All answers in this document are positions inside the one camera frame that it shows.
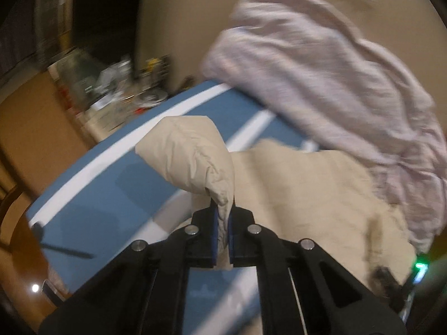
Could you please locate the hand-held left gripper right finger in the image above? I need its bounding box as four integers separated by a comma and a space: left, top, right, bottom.
225, 200, 408, 335

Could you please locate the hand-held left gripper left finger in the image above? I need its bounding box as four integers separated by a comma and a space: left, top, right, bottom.
38, 200, 220, 335

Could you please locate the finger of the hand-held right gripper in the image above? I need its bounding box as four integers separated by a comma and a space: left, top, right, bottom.
372, 266, 406, 308

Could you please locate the beige puffer jacket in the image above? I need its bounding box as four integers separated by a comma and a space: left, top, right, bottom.
134, 114, 418, 335

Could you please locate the blue white-striped bed sheet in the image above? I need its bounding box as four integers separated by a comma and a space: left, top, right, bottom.
26, 80, 318, 335

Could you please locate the cluttered side table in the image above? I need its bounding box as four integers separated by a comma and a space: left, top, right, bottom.
47, 47, 196, 137

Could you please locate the pink floral duvet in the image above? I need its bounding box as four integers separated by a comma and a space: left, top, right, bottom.
202, 0, 447, 255

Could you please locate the dark window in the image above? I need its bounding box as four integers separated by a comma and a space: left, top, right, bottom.
72, 0, 145, 68

